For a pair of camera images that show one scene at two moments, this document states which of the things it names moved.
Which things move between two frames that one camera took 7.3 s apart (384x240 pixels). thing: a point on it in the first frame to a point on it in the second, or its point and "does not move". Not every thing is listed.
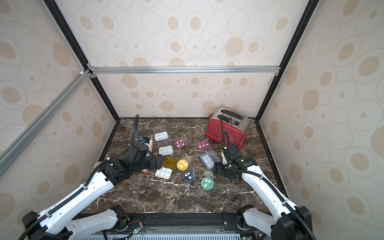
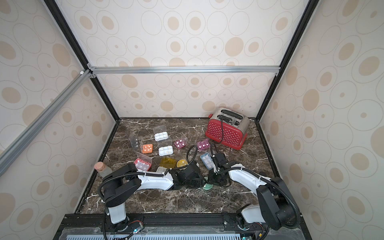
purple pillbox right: (203, 145) does not move
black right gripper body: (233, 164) to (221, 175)
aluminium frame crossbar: (93, 71) does not move
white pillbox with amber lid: (166, 172) does not move
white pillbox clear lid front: (165, 147) does not move
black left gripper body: (148, 161) to (196, 183)
